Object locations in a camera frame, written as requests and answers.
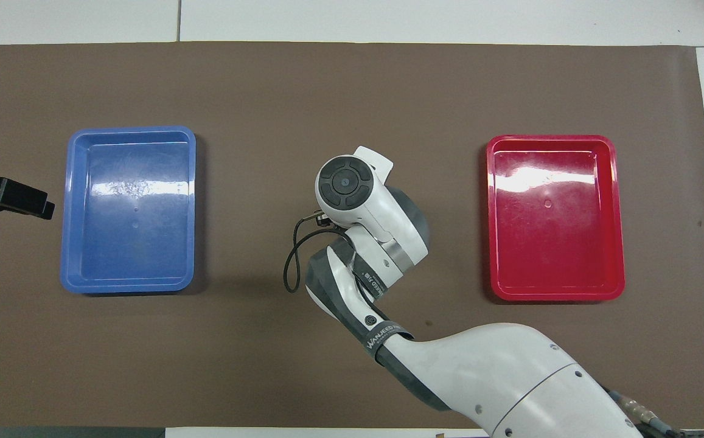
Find blue plastic tray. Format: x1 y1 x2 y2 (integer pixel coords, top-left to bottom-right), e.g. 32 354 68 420
60 126 197 295

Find brown table mat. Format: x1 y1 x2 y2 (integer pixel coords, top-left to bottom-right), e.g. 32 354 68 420
0 41 704 429

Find red plastic tray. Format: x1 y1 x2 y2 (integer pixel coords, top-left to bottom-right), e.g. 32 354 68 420
486 134 626 303

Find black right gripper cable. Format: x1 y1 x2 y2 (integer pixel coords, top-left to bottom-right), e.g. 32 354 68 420
283 210 364 294

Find grey connector cable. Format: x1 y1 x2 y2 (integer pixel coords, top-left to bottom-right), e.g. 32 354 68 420
607 389 693 438

